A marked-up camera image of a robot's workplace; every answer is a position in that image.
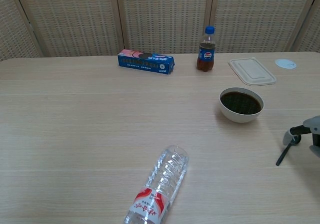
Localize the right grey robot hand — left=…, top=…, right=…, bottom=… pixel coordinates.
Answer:
left=282, top=116, right=320, bottom=157

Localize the black plastic spoon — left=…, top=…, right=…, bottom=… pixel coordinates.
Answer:
left=275, top=135, right=302, bottom=166

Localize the white bowl dark liquid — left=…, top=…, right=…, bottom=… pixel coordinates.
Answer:
left=219, top=87, right=265, bottom=123

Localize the small Pepsi cola bottle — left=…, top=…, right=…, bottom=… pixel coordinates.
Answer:
left=196, top=26, right=216, bottom=72

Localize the clear plastic water bottle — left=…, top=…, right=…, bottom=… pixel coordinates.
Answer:
left=124, top=144, right=190, bottom=224

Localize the white round table grommet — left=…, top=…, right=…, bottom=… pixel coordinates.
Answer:
left=275, top=59, right=297, bottom=70

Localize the beige rectangular container lid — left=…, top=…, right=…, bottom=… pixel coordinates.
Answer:
left=227, top=57, right=277, bottom=86

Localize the blue cookie box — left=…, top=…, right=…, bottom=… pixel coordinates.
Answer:
left=117, top=49, right=175, bottom=76

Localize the woven wooden folding screen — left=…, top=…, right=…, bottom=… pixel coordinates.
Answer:
left=0, top=0, right=320, bottom=62

